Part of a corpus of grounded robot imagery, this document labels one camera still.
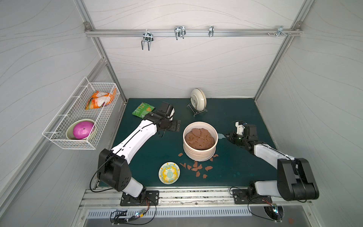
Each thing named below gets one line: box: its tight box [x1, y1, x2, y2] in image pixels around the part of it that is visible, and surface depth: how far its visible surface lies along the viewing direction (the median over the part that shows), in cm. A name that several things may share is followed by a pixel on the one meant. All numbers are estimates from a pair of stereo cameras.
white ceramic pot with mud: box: [182, 121, 219, 162], surface depth 86 cm
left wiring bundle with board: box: [109, 196, 157, 226], surface depth 69 cm
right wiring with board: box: [246, 195, 285, 223], surface depth 72 cm
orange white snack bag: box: [85, 87, 117, 111], surface depth 73 cm
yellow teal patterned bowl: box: [158, 161, 181, 185], surface depth 82 cm
